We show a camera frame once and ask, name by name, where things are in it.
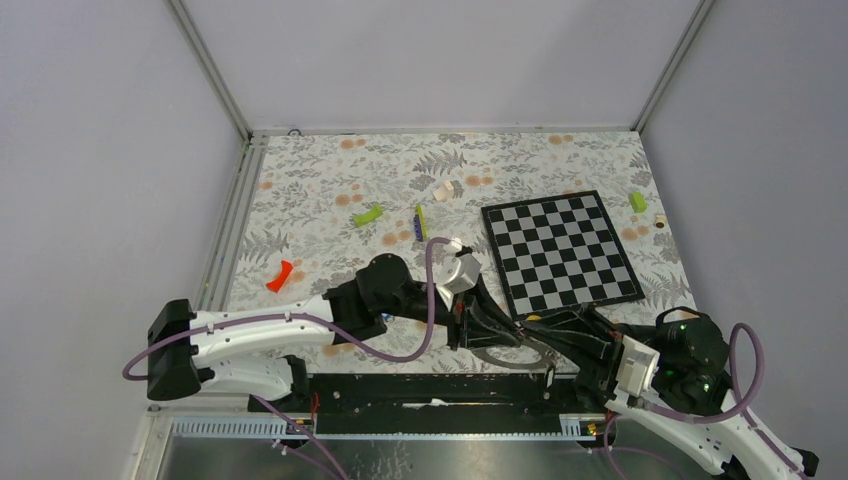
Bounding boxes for floral table mat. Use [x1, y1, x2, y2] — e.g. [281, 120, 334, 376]
[210, 131, 718, 376]

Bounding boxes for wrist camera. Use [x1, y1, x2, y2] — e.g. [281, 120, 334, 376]
[616, 336, 661, 397]
[435, 238, 481, 309]

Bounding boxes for black white chessboard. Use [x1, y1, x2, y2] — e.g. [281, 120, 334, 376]
[481, 190, 645, 320]

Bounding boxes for green curved block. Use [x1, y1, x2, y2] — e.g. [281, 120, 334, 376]
[352, 204, 383, 228]

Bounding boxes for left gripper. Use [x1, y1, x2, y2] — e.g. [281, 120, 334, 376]
[380, 275, 523, 352]

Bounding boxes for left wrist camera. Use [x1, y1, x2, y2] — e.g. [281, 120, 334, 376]
[435, 238, 481, 309]

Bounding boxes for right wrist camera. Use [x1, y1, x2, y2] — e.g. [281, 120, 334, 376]
[616, 336, 661, 397]

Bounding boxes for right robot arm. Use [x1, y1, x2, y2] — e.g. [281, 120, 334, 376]
[521, 306, 819, 479]

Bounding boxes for red curved block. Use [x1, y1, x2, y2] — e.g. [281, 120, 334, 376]
[266, 260, 294, 293]

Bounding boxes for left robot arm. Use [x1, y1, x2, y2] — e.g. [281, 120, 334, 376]
[141, 253, 523, 411]

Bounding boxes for cream toy block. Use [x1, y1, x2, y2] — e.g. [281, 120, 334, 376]
[432, 181, 456, 202]

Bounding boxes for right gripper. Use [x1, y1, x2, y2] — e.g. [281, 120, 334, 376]
[517, 299, 654, 386]

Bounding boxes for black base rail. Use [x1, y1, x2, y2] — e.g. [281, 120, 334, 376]
[248, 373, 608, 438]

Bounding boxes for large silver keyring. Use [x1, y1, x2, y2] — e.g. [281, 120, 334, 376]
[471, 339, 557, 390]

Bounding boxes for small green block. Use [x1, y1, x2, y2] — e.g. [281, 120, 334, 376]
[628, 191, 647, 213]

